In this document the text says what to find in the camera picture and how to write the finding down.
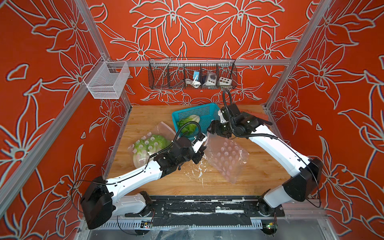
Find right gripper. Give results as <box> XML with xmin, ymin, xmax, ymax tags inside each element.
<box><xmin>205</xmin><ymin>119</ymin><xmax>236</xmax><ymax>139</ymax></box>

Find chinese cabbage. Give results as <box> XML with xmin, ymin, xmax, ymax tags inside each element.
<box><xmin>133</xmin><ymin>135</ymin><xmax>171</xmax><ymax>155</ymax></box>
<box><xmin>133</xmin><ymin>149</ymin><xmax>150</xmax><ymax>168</ymax></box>
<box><xmin>176</xmin><ymin>114</ymin><xmax>201</xmax><ymax>136</ymax></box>

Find clear zipper bag pink dots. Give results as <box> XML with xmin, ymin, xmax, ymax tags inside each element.
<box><xmin>128</xmin><ymin>122</ymin><xmax>176</xmax><ymax>168</ymax></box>

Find chinese cabbage front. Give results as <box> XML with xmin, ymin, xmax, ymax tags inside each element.
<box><xmin>133</xmin><ymin>135</ymin><xmax>171</xmax><ymax>155</ymax></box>

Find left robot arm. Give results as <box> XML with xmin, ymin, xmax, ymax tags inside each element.
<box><xmin>80</xmin><ymin>135</ymin><xmax>207</xmax><ymax>230</ymax></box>

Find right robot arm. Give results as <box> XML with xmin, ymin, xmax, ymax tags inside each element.
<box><xmin>207</xmin><ymin>104</ymin><xmax>323</xmax><ymax>215</ymax></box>

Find teal plastic basket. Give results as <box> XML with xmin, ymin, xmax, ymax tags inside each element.
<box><xmin>172</xmin><ymin>103</ymin><xmax>220</xmax><ymax>135</ymax></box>

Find orange tool case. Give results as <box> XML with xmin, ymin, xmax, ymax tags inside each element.
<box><xmin>248</xmin><ymin>111</ymin><xmax>272</xmax><ymax>126</ymax></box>

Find white socket cube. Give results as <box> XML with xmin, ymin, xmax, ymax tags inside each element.
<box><xmin>219</xmin><ymin>77</ymin><xmax>233</xmax><ymax>88</ymax></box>

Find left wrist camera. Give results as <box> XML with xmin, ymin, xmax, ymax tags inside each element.
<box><xmin>193</xmin><ymin>134</ymin><xmax>208</xmax><ymax>153</ymax></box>

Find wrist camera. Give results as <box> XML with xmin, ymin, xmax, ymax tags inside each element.
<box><xmin>218</xmin><ymin>110</ymin><xmax>228</xmax><ymax>124</ymax></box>
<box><xmin>193</xmin><ymin>134</ymin><xmax>208</xmax><ymax>153</ymax></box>

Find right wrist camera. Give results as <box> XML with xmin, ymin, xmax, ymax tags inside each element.
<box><xmin>218</xmin><ymin>110</ymin><xmax>228</xmax><ymax>124</ymax></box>

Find white cable with blue box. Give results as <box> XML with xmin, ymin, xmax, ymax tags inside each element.
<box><xmin>184</xmin><ymin>70</ymin><xmax>202</xmax><ymax>89</ymax></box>

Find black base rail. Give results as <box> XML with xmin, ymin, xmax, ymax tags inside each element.
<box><xmin>123</xmin><ymin>196</ymin><xmax>285</xmax><ymax>231</ymax></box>

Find black wire wall basket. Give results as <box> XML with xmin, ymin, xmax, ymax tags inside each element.
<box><xmin>148</xmin><ymin>57</ymin><xmax>238</xmax><ymax>90</ymax></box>

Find clear mesh wall bin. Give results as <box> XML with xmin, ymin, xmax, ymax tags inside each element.
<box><xmin>83</xmin><ymin>61</ymin><xmax>131</xmax><ymax>100</ymax></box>

